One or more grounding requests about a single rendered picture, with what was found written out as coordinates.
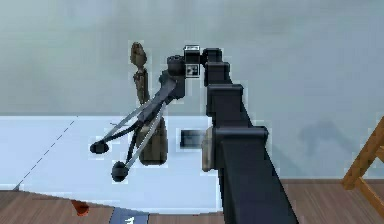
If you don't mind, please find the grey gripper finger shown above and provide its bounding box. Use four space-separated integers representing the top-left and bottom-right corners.
89 98 160 155
110 102 168 183

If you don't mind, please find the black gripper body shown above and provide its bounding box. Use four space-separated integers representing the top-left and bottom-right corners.
137 54 187 123

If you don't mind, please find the brown fossilized leg bone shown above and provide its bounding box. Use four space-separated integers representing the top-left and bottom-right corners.
129 40 169 167

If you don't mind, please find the white table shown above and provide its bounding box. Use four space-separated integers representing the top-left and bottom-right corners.
0 114 224 215

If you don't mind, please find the dark blue flat object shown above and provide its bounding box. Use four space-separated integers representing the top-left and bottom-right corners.
109 206 150 224

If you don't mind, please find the small red object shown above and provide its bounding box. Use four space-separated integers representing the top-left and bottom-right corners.
71 199 91 217

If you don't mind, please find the beige block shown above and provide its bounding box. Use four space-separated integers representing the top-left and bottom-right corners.
201 126 216 173

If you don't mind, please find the brown wooden chair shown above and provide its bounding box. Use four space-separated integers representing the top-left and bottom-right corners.
340 114 384 219

